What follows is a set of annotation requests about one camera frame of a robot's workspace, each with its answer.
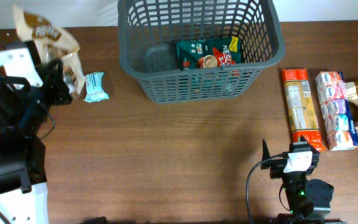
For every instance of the green Nescafe coffee bag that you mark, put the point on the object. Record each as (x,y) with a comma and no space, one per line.
(209,53)

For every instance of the grey plastic basket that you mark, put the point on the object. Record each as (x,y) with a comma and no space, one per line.
(149,30)

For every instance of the beige brown cookie bag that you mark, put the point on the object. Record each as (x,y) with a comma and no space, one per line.
(52,42)

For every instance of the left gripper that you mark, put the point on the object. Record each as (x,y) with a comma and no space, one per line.
(58,86)

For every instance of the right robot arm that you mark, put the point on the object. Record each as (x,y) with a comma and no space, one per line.
(308,200)

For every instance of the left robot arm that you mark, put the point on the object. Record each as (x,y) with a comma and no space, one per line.
(28,89)

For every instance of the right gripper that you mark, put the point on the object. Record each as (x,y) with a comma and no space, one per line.
(278,170)

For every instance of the light blue snack packet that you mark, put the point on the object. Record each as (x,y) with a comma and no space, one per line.
(94,88)

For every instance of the orange biscuit pack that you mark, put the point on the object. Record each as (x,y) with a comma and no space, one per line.
(301,113)

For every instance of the Kleenex tissue multipack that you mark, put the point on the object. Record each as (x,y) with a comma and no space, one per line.
(339,123)

